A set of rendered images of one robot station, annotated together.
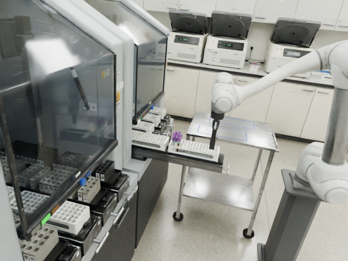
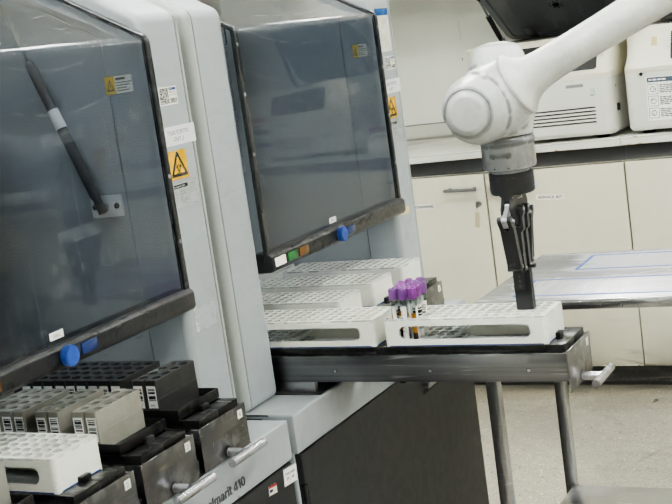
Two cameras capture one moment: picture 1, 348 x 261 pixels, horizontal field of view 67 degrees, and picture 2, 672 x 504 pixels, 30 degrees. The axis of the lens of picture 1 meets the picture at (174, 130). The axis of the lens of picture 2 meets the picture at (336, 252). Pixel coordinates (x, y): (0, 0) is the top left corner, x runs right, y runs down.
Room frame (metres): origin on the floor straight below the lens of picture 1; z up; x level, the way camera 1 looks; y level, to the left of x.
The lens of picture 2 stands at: (-0.72, -0.54, 1.35)
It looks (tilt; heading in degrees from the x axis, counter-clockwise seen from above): 9 degrees down; 17
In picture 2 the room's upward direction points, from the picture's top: 8 degrees counter-clockwise
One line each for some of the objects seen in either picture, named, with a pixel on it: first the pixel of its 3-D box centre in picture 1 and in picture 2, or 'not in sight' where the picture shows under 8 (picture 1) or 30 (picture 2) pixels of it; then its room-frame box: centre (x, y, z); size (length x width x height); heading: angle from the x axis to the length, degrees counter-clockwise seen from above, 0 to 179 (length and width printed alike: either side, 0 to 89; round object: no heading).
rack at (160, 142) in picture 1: (144, 140); (313, 331); (1.43, 0.18, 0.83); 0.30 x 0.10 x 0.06; 79
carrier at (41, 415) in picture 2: not in sight; (66, 419); (0.91, 0.42, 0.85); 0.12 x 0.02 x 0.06; 169
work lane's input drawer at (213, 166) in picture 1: (171, 153); (406, 358); (1.40, 0.00, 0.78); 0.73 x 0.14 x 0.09; 79
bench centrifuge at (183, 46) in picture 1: (187, 35); (557, 47); (4.04, -0.05, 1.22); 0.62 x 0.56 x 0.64; 167
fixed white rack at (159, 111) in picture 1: (146, 111); (352, 278); (1.91, 0.23, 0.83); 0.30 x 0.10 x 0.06; 79
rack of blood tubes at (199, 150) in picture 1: (193, 150); (473, 327); (1.37, -0.13, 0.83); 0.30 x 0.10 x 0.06; 79
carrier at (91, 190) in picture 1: (91, 190); (115, 419); (0.90, 0.33, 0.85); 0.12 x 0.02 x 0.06; 170
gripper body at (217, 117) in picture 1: (216, 118); (513, 197); (1.35, -0.23, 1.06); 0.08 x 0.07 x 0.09; 169
